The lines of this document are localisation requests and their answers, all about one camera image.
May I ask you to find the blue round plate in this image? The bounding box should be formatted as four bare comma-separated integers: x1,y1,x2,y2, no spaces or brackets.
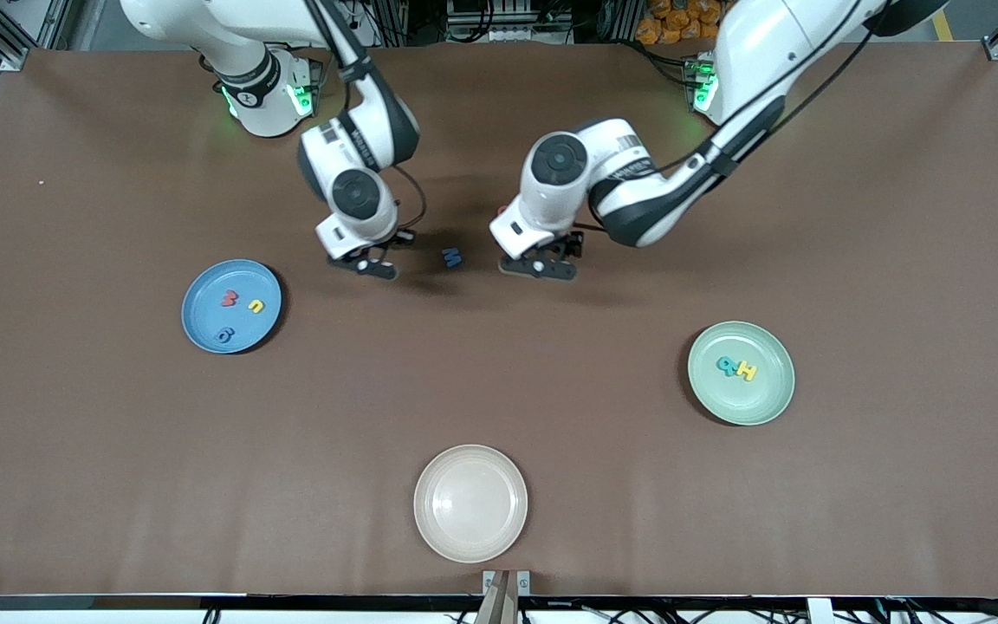
181,259,283,355

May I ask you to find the black equipment rack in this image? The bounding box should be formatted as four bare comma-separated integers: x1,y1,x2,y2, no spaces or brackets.
445,0,576,44

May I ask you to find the orange objects pile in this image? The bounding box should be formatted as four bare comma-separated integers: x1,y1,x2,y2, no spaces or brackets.
635,0,725,46

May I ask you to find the green round plate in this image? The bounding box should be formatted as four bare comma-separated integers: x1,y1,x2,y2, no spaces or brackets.
687,321,796,426

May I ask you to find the beige round plate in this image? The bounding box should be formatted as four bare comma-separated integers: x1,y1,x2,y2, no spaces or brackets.
413,445,529,564

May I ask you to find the brown table cover mat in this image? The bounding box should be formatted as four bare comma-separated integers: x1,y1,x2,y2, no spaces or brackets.
0,43,998,599

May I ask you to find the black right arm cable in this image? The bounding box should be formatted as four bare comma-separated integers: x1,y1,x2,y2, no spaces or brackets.
308,0,426,235

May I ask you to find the small metal edge bracket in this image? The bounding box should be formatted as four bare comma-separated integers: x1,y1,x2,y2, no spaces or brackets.
482,569,532,597

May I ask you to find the white table edge rail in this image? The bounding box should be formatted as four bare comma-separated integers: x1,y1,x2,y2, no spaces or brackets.
0,594,998,624

